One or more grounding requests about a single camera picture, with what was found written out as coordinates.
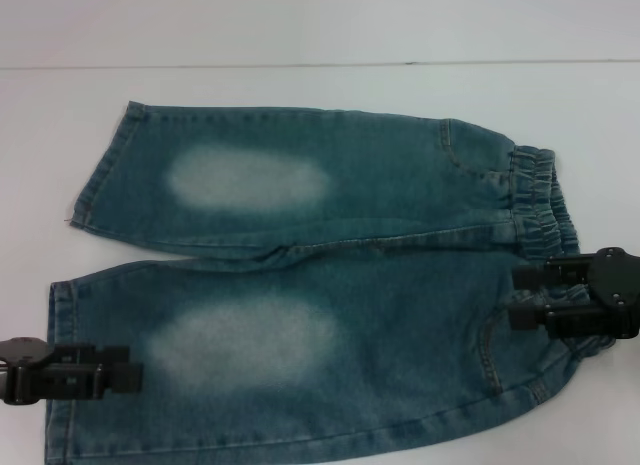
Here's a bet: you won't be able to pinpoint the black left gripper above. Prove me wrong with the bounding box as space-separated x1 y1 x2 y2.
0 337 145 406

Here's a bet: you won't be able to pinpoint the blue denim shorts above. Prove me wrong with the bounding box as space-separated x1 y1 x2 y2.
45 100 617 465

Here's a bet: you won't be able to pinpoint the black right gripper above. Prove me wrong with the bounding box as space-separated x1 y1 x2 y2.
508 245 640 339

